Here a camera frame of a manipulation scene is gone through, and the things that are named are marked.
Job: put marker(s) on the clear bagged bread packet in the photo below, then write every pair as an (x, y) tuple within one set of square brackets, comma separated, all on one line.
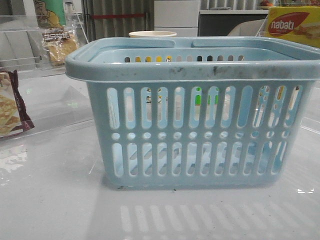
[(59, 43)]

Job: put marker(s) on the light blue plastic basket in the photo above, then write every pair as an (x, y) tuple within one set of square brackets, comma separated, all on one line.
[(195, 112)]

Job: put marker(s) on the cream paper cup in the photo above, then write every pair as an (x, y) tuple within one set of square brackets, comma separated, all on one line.
[(152, 34)]

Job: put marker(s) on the white drawer cabinet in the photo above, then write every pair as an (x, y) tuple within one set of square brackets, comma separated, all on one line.
[(179, 16)]

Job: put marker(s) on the clear acrylic left shelf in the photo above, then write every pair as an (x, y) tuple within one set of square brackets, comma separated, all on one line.
[(51, 99)]

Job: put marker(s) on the maroon cracker snack packet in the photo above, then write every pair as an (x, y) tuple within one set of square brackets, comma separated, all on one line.
[(14, 118)]

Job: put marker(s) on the green cartoon snack box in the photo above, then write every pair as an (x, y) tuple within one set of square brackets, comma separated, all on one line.
[(49, 13)]

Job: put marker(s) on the yellow nabati wafer box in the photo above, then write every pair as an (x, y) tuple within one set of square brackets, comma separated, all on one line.
[(299, 24)]

